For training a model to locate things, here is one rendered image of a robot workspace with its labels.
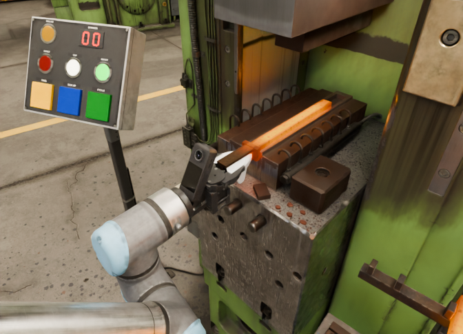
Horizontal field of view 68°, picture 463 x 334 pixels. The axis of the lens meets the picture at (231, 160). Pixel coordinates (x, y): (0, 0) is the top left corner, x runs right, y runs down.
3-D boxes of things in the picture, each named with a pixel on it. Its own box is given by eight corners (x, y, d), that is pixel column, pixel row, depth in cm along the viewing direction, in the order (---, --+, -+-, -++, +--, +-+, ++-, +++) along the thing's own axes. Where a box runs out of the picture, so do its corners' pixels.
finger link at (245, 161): (250, 169, 83) (221, 188, 78) (250, 149, 79) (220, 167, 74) (260, 175, 81) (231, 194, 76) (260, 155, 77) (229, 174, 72)
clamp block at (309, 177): (319, 216, 74) (324, 193, 71) (288, 197, 79) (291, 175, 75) (347, 190, 81) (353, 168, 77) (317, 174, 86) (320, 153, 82)
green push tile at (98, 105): (107, 121, 95) (110, 94, 94) (85, 117, 97) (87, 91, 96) (111, 121, 97) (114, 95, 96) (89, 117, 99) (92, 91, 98)
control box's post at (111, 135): (145, 281, 166) (91, 65, 102) (140, 276, 168) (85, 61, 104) (151, 276, 168) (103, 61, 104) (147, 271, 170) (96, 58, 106)
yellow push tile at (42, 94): (49, 110, 100) (52, 84, 99) (29, 106, 102) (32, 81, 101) (54, 111, 102) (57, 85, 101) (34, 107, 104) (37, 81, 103)
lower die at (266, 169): (275, 190, 81) (278, 161, 76) (218, 155, 93) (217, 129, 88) (361, 126, 105) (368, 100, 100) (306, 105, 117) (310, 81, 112)
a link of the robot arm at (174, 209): (140, 190, 66) (171, 215, 61) (161, 178, 69) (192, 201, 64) (149, 221, 72) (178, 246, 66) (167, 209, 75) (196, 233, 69)
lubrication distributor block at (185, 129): (193, 158, 123) (191, 125, 115) (183, 151, 127) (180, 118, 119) (201, 154, 125) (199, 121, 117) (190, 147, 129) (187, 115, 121)
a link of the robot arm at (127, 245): (95, 259, 66) (79, 224, 60) (149, 224, 73) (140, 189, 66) (121, 290, 60) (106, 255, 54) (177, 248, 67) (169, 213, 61)
